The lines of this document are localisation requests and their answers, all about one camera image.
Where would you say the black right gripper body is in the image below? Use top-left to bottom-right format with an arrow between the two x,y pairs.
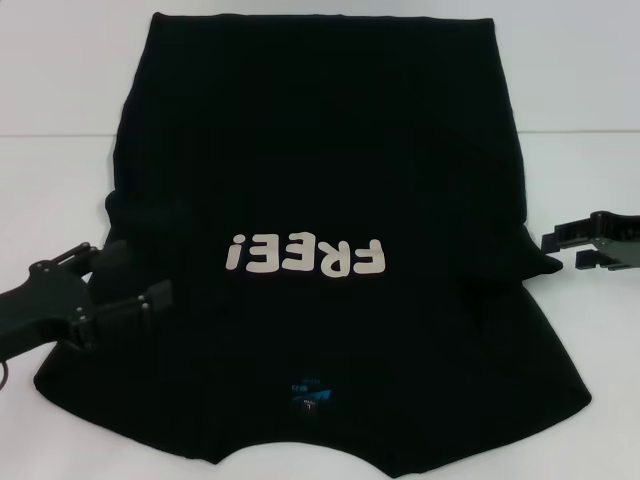
589,210 -> 640,273

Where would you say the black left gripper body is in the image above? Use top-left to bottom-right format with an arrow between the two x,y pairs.
0,260 -> 97,357

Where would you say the black t-shirt with FREE print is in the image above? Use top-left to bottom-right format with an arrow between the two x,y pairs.
30,12 -> 595,455

